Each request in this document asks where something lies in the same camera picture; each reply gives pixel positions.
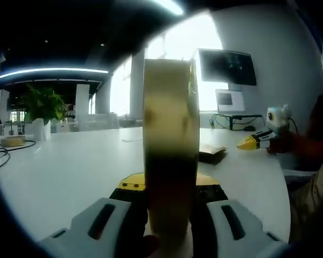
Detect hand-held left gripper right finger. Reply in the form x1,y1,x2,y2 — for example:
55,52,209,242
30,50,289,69
189,175,292,258

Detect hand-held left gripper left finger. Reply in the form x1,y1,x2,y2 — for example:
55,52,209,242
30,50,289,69
37,173,149,258

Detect gold mask box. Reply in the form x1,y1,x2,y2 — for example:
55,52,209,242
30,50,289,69
142,58,200,240

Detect translucent storage box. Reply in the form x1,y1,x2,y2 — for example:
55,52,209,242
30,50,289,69
76,112,119,131

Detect round tan box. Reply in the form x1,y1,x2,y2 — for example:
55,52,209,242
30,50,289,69
0,135,26,147

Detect person's right hand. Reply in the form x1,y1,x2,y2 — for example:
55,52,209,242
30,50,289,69
267,132,296,155

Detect person's left hand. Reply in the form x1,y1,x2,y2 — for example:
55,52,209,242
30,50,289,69
142,234,159,258

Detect black laptop stand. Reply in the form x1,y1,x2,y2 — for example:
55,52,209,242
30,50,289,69
212,114,263,132

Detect open laptop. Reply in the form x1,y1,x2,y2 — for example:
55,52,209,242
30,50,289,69
215,88,246,113

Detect white office chair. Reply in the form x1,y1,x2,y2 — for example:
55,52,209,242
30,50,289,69
281,168,320,184

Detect white table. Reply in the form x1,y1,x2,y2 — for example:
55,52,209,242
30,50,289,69
0,126,290,242

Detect dark flat monitor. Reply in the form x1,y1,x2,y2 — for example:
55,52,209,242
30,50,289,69
198,48,258,87

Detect person's beige shirt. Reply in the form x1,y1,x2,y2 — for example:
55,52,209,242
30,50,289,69
287,40,323,242

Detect potted green plant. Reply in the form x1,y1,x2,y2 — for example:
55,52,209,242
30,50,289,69
20,84,67,141

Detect long ceiling light strip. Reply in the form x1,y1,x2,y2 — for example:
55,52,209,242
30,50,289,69
153,0,184,16
0,67,109,83

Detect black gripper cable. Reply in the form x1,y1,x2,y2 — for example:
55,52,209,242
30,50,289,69
287,117,299,134

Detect tangled thin cables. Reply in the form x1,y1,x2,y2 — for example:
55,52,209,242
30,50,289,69
209,114,232,130

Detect black table cable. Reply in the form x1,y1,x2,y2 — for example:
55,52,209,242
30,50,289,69
0,139,37,170

